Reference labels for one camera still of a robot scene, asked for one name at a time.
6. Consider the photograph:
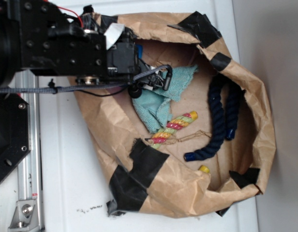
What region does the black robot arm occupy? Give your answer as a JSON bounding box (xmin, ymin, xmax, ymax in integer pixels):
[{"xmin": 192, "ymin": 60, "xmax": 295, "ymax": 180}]
[{"xmin": 0, "ymin": 0, "xmax": 173, "ymax": 98}]

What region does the teal terry cloth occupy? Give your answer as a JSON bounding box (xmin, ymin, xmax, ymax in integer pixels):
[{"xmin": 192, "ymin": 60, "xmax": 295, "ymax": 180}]
[{"xmin": 132, "ymin": 65, "xmax": 198, "ymax": 134}]

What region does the blue rectangular block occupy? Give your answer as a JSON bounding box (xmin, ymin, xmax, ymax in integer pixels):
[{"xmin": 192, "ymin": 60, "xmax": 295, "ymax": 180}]
[{"xmin": 136, "ymin": 44, "xmax": 143, "ymax": 59}]

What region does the white plastic bin lid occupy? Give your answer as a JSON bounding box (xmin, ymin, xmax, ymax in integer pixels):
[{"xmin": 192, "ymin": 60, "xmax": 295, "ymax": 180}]
[{"xmin": 0, "ymin": 0, "xmax": 266, "ymax": 232}]

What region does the aluminium extrusion rail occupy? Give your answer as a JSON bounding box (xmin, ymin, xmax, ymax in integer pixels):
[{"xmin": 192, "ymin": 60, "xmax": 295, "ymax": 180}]
[{"xmin": 8, "ymin": 70, "xmax": 45, "ymax": 232}]

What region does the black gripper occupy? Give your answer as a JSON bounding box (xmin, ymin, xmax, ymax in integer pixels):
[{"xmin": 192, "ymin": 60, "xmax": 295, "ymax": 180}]
[{"xmin": 18, "ymin": 0, "xmax": 173, "ymax": 98}]

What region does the multicolour twisted rope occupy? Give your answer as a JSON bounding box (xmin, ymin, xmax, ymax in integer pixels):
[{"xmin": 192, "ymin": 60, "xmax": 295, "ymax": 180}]
[{"xmin": 150, "ymin": 110, "xmax": 210, "ymax": 174}]

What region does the brown paper bag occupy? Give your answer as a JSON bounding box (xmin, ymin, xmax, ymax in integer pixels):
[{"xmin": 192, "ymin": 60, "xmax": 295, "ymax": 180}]
[{"xmin": 68, "ymin": 11, "xmax": 277, "ymax": 219}]

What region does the black octagonal mount plate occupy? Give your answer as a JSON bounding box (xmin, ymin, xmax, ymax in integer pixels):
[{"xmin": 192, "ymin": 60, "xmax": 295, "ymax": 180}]
[{"xmin": 0, "ymin": 94, "xmax": 30, "ymax": 184}]

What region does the dark navy rope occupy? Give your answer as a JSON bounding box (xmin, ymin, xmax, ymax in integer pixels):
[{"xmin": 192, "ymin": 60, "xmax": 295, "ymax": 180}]
[{"xmin": 183, "ymin": 73, "xmax": 241, "ymax": 162}]

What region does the grey braided cable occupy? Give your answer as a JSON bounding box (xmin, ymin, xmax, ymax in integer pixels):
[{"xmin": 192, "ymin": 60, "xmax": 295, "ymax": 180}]
[{"xmin": 0, "ymin": 64, "xmax": 169, "ymax": 95}]

